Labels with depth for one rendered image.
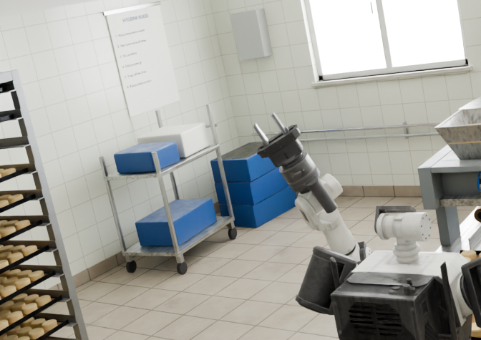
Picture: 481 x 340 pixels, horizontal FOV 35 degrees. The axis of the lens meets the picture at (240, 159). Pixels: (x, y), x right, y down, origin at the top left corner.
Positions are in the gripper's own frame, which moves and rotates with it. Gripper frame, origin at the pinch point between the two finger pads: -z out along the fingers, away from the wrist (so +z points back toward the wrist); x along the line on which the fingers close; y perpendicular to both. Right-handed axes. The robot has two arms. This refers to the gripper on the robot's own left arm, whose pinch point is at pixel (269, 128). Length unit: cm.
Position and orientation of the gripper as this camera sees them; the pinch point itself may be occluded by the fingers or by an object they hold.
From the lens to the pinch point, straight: 198.3
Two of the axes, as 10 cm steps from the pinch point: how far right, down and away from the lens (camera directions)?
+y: -0.2, 3.4, -9.4
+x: 8.3, -5.2, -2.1
